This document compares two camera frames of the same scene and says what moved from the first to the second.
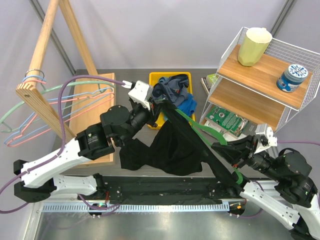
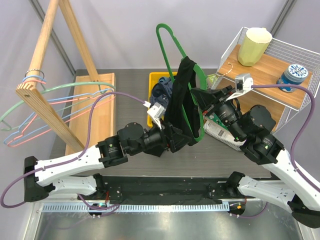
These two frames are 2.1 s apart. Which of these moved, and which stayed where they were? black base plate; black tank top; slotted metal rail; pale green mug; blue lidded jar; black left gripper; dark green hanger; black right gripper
Moved: black tank top; black right gripper; black left gripper; dark green hanger
Stayed: pale green mug; black base plate; blue lidded jar; slotted metal rail
